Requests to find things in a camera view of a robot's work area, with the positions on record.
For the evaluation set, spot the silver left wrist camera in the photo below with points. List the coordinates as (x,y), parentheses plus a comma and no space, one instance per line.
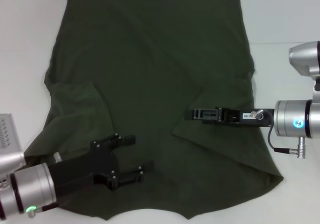
(10,139)

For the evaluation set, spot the dark green t-shirt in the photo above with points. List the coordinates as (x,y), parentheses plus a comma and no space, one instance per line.
(150,71)

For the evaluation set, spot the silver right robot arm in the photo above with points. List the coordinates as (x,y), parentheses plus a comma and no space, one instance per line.
(290,119)

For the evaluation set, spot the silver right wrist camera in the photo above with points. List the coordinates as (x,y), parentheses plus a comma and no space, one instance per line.
(305,56)

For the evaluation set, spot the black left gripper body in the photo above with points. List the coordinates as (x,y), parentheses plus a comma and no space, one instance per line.
(82,171)

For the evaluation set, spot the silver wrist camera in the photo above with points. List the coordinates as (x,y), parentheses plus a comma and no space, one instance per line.
(10,139)
(305,56)

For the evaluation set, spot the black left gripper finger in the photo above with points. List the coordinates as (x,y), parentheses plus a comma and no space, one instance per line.
(145,167)
(126,140)

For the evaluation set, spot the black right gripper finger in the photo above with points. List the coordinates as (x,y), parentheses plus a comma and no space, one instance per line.
(207,115)

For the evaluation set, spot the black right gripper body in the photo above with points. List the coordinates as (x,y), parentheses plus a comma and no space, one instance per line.
(232,117)

